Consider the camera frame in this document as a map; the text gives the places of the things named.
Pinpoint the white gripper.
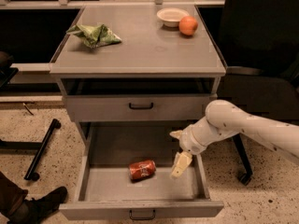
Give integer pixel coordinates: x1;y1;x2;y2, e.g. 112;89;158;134
170;125;206;178

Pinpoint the red coke can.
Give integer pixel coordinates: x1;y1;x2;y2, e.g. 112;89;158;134
129;160;156;180

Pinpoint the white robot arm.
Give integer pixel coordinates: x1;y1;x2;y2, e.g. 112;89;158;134
170;100;299;178

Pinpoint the grey drawer cabinet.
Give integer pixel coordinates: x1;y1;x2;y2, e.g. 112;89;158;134
49;4;227;147

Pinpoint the closed grey top drawer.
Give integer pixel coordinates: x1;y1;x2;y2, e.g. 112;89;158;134
63;94;217;122

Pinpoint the open grey middle drawer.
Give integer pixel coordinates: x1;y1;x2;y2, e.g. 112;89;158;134
60;121;223;220

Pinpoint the orange fruit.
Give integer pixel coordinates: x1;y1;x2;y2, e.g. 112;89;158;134
178;16;198;35

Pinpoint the white bowl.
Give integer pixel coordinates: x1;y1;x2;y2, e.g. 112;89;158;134
157;7;189;28

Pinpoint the green chip bag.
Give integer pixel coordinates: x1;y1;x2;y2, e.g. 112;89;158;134
66;24;121;49

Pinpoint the black office chair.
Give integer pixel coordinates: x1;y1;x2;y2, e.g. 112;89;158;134
214;0;299;186

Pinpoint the black table leg base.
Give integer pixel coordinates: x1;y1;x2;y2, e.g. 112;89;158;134
0;119;61;181

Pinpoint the black shoe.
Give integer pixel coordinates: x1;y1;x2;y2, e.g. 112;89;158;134
7;187;67;224

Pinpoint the brown trouser leg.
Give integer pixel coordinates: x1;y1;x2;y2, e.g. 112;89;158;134
0;172;28;217

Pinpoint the black top drawer handle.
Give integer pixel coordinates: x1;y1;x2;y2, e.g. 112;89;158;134
128;103;154;110

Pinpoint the black drawer handle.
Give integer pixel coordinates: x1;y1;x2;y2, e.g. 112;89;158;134
129;210;156;221
128;103;154;110

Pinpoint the black middle drawer handle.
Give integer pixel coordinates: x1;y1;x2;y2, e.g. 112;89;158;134
129;210;156;221

